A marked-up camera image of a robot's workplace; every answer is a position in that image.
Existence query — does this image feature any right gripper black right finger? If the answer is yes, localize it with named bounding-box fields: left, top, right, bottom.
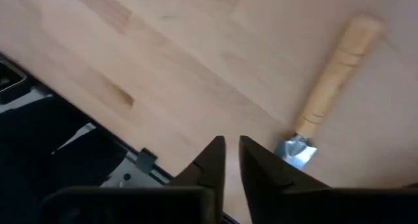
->
left=238, top=135, right=331, bottom=224

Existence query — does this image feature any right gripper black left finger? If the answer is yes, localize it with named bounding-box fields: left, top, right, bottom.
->
left=169, top=135, right=227, bottom=224

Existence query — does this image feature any black table edge clip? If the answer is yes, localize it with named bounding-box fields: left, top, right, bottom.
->
left=135, top=148, right=158, bottom=174

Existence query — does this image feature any silver table edge bracket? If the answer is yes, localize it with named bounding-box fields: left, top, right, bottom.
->
left=99, top=152, right=172, bottom=189

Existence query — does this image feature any narrow trowel wooden handle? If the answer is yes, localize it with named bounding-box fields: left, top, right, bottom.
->
left=273, top=14, right=385, bottom=170

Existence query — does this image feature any black aluminium table frame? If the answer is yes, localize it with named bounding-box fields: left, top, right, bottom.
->
left=0, top=52, right=241, bottom=224

